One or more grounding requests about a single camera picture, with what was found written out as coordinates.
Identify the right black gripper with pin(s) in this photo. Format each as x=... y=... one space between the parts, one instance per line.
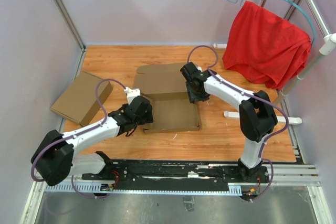
x=192 y=97

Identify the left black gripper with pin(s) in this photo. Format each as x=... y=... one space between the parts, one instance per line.
x=147 y=117

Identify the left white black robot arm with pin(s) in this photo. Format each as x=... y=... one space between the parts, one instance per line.
x=59 y=154

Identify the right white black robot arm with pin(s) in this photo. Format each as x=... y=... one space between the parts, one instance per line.
x=257 y=118

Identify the folded brown cardboard box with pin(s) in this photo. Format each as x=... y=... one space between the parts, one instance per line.
x=78 y=103

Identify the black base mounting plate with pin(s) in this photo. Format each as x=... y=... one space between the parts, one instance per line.
x=174 y=175

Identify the red cloth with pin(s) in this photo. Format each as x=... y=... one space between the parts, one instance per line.
x=265 y=48

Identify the white clothes rack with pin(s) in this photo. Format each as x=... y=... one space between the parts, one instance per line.
x=323 y=46

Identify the grey slotted cable duct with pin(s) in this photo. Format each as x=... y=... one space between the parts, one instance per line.
x=85 y=187

